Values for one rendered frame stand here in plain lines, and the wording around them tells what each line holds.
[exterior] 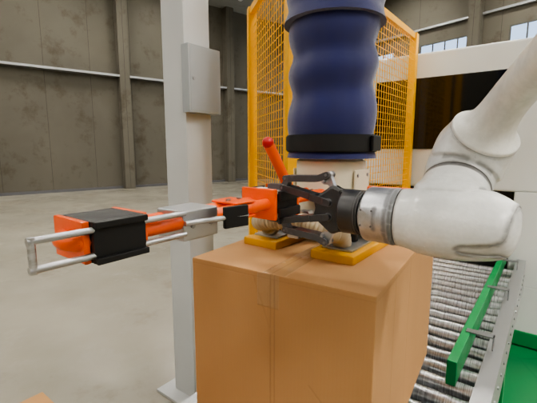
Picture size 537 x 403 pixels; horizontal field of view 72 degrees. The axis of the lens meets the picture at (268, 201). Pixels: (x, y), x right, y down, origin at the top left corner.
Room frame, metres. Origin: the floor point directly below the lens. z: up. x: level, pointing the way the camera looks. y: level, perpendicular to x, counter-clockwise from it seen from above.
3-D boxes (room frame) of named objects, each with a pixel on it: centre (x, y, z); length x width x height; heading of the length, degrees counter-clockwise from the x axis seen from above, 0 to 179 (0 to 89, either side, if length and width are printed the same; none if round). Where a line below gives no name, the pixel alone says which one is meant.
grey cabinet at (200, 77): (1.80, 0.31, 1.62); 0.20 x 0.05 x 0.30; 143
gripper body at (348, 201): (0.63, -0.12, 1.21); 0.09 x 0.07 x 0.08; 53
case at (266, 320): (0.92, -0.16, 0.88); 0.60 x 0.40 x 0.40; 148
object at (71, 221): (0.46, 0.21, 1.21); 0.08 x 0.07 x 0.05; 143
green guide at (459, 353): (1.70, -1.10, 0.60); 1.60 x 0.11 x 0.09; 143
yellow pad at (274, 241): (0.99, -0.08, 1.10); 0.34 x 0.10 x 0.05; 143
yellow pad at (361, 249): (0.88, -0.23, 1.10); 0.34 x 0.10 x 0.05; 143
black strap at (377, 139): (0.93, -0.16, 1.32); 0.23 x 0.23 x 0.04
